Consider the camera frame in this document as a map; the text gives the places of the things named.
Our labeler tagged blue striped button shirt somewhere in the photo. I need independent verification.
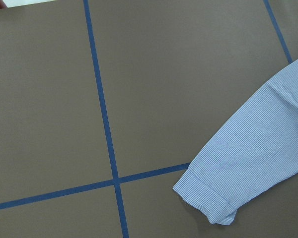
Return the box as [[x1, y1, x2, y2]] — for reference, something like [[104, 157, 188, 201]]
[[173, 59, 298, 225]]

